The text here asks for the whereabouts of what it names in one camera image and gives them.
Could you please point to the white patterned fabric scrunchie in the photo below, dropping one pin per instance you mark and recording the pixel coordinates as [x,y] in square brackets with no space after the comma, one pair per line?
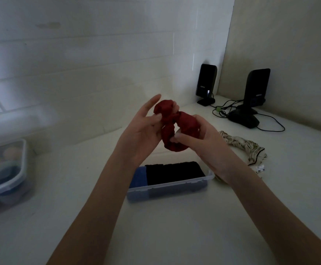
[248,147]

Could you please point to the person's right hand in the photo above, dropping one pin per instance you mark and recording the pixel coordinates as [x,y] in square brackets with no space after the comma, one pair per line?
[207,147]

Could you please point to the black folded cloth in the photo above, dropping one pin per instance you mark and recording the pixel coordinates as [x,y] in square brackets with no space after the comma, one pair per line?
[174,172]

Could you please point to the person's right forearm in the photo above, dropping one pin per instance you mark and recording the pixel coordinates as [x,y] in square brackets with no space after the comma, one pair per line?
[265,215]

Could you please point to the person's left hand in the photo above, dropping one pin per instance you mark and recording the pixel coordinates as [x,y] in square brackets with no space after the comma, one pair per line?
[134,136]

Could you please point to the clear plastic rectangular box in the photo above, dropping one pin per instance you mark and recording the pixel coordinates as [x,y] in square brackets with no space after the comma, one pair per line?
[171,187]

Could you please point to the small black speaker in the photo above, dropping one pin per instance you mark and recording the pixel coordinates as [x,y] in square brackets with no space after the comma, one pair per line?
[206,79]

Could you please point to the clear blue-rimmed storage container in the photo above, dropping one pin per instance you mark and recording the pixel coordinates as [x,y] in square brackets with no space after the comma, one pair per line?
[8,187]

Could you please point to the person's right thumb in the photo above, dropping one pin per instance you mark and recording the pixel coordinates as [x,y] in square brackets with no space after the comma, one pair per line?
[183,137]

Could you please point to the large black speaker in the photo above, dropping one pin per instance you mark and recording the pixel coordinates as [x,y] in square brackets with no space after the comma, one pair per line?
[255,88]

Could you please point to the person's left fingers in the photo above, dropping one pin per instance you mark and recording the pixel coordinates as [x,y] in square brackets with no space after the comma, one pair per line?
[150,104]

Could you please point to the red fabric scrunchie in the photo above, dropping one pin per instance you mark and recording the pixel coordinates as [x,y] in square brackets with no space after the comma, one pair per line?
[184,122]

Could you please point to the person's left forearm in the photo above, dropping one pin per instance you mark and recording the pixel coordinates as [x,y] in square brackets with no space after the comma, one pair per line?
[94,209]

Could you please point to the blue folded cloth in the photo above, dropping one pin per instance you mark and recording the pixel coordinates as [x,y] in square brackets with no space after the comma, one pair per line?
[139,176]

